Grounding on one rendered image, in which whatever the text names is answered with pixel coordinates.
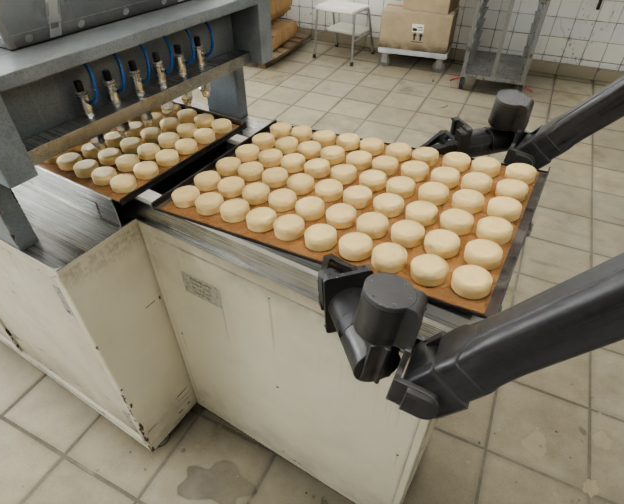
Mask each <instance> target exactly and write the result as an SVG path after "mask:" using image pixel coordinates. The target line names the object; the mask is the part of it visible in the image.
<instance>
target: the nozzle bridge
mask: <svg viewBox="0 0 624 504"><path fill-rule="evenodd" d="M205 22H208V23H209V25H210V27H211V29H212V33H213V38H214V49H213V52H212V54H211V55H210V56H208V57H205V64H206V67H205V68H204V69H198V68H197V63H196V60H195V56H194V60H193V62H192V63H191V64H189V65H186V72H187V76H186V77H179V76H178V74H177V73H178V71H177V69H176V64H175V59H174V53H175V51H174V46H173V45H174V44H177V43H178V44H180V46H181V52H182V53H183V56H184V59H185V60H186V61H189V60H190V59H191V44H190V40H189V37H188V34H187V33H186V31H185V30H184V29H188V30H189V32H190V33H191V36H192V39H193V43H194V37H195V36H199V37H200V41H201V45H202V46H203V51H204V53H208V52H209V51H210V49H211V39H210V33H209V30H208V28H207V26H206V24H205ZM164 36H166V37H167V39H168V40H169V42H170V45H171V48H172V52H173V60H174V65H173V69H172V71H171V72H169V73H168V74H165V76H166V81H167V84H166V86H158V85H157V80H156V77H155V73H154V69H153V64H152V62H153V57H152V52H154V51H157V52H158V53H159V56H160V60H161V61H162V62H163V63H162V64H163V66H164V69H169V67H170V55H169V50H168V46H167V44H166V42H165V40H164V39H163V37H164ZM140 44H142V45H143V46H144V48H145V50H146V52H147V55H148V58H149V62H150V69H151V76H150V79H149V80H148V81H147V82H146V83H145V84H143V86H144V90H145V94H144V95H143V96H136V95H135V94H134V89H133V86H132V82H131V79H130V75H129V74H130V73H129V70H130V68H129V64H128V61H129V60H135V62H136V66H137V69H138V70H140V74H141V78H143V79H145V78H146V77H147V66H146V61H145V57H144V54H143V52H142V50H141V48H140V47H139V46H138V45H140ZM194 45H195V43H194ZM114 53H116V54H117V56H118V57H119V59H120V61H121V64H122V67H123V70H124V74H125V81H126V86H125V89H124V91H123V92H122V93H120V94H119V97H120V100H121V105H120V106H118V107H112V106H111V105H110V103H109V102H110V101H109V100H108V97H107V93H106V90H105V87H104V83H103V81H104V77H103V74H102V70H105V69H108V70H109V71H110V73H111V77H112V79H113V80H115V83H116V87H117V88H118V89H120V88H121V86H122V79H121V74H120V70H119V66H118V64H117V61H116V59H115V58H114V56H113V55H112V54H114ZM271 60H273V48H272V30H271V12H270V0H190V1H187V2H183V3H180V4H176V5H173V6H169V7H166V8H162V9H159V10H155V11H152V12H148V13H145V14H141V15H138V16H134V17H131V18H127V19H124V20H120V21H117V22H113V23H110V24H106V25H103V26H99V27H96V28H92V29H89V30H85V31H82V32H78V33H75V34H71V35H68V36H65V37H61V38H58V39H54V40H51V41H47V42H44V43H40V44H37V45H33V46H30V47H26V48H23V49H19V50H16V51H10V50H6V49H3V48H0V240H2V241H3V242H5V243H7V244H9V245H10V246H12V247H14V248H15V249H17V250H19V251H23V250H25V249H27V248H28V247H30V246H32V245H33V244H35V243H37V242H38V241H39V239H38V238H37V236H36V234H35V232H34V230H33V228H32V226H31V225H30V223H29V221H28V219H27V217H26V215H25V213H24V211H23V210H22V208H21V206H20V204H19V202H18V200H17V198H16V197H15V195H14V193H13V191H12V189H11V188H14V187H16V186H18V185H20V184H22V183H24V182H26V181H28V180H30V179H32V178H34V177H36V176H38V173H37V171H36V169H35V167H34V166H36V165H38V164H40V163H42V162H44V161H46V160H48V159H50V158H52V157H54V156H57V155H59V154H61V153H63V152H65V151H67V150H69V149H71V148H73V147H75V146H77V145H80V144H82V143H84V142H86V141H88V140H90V139H92V138H94V137H96V136H98V135H101V134H103V133H105V132H107V131H109V130H111V129H113V128H115V127H117V126H119V125H122V124H124V123H126V122H128V121H130V120H132V119H134V118H136V117H138V116H140V115H143V114H145V113H147V112H149V111H151V110H153V109H155V108H157V107H159V106H161V105H163V104H166V103H168V102H170V101H172V100H174V99H176V98H178V97H180V96H182V95H184V94H187V93H189V92H191V91H193V90H195V89H197V88H199V87H201V86H203V85H205V84H208V83H210V88H211V90H210V94H209V97H207V101H208V107H209V111H212V112H216V113H219V114H222V115H226V116H229V117H233V118H236V119H240V120H242V119H244V118H245V117H247V116H248V111H247V101H246V91H245V81H244V71H243V66H245V65H247V64H249V63H251V62H253V63H257V64H265V63H267V62H269V61H271ZM85 63H87V64H88V65H89V67H90V69H91V70H92V73H93V75H94V78H95V81H96V85H97V90H98V100H97V102H96V103H95V104H94V105H92V107H93V111H94V113H95V116H94V117H93V118H90V119H86V118H85V117H83V115H82V112H81V109H80V106H79V104H78V101H77V98H76V94H75V92H76V89H75V86H74V84H73V81H75V80H81V81H82V84H83V87H84V89H85V90H87V93H88V95H89V98H90V100H93V99H94V90H93V86H92V82H91V79H90V76H89V73H88V71H87V69H86V68H85V66H84V65H83V64H85Z"/></svg>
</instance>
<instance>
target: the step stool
mask: <svg viewBox="0 0 624 504"><path fill-rule="evenodd" d="M315 8H316V19H315V37H314V54H313V58H316V41H317V35H319V34H321V33H323V32H326V31H329V32H334V35H335V47H338V43H337V34H336V33H339V34H345V35H350V36H352V46H351V62H350V66H351V67H352V66H353V52H354V42H356V41H358V40H360V39H362V38H364V37H366V36H368V35H370V42H371V54H374V49H373V39H372V30H373V28H371V17H370V9H369V5H366V4H359V3H353V2H346V1H340V0H329V1H326V2H324V3H321V4H318V5H316V6H315ZM318 10H323V11H329V12H332V17H333V25H332V26H330V27H327V29H325V30H323V31H321V32H318V33H317V24H318ZM363 11H367V12H368V22H369V27H366V26H360V25H355V19H356V15H357V14H359V13H361V12H363ZM334 12H335V13H341V14H347V15H353V24H349V23H343V22H339V23H337V24H335V15H334ZM366 33H368V34H366ZM364 34H366V35H364ZM362 35H364V36H362ZM354 36H355V37H360V38H358V39H356V40H354Z"/></svg>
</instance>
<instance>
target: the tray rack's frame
mask: <svg viewBox="0 0 624 504"><path fill-rule="evenodd" d="M481 1H482V0H477V3H476V7H475V12H474V16H473V21H472V25H471V30H470V34H469V39H468V44H467V48H466V53H465V57H464V62H463V66H462V71H461V72H460V74H459V75H460V77H465V78H473V79H480V80H488V81H495V82H502V83H509V84H516V85H518V86H519V85H523V87H524V84H526V81H525V80H526V77H527V73H528V70H529V67H530V64H531V61H532V58H533V55H534V52H535V48H536V45H537V42H538V39H539V36H540V33H541V30H542V26H543V23H544V20H545V17H546V14H547V11H548V8H549V5H550V1H551V0H546V2H545V5H544V8H543V11H542V15H541V18H540V21H539V24H538V27H537V31H536V33H535V37H534V40H533V44H532V46H531V49H530V53H529V56H528V59H526V65H525V69H524V71H521V70H520V68H521V63H522V58H523V56H521V55H513V54H504V53H501V51H502V47H503V44H504V40H505V36H506V33H507V29H508V25H509V22H510V18H511V14H512V11H513V7H514V3H515V0H511V1H510V5H509V9H508V12H507V16H506V20H505V24H504V27H503V31H502V35H501V39H500V42H499V46H498V50H497V53H496V52H488V51H479V50H477V51H476V53H475V56H474V58H473V60H472V62H471V64H467V62H468V58H469V56H470V54H471V53H470V48H471V45H472V41H473V35H474V32H475V28H476V22H477V19H478V14H479V9H480V6H481Z"/></svg>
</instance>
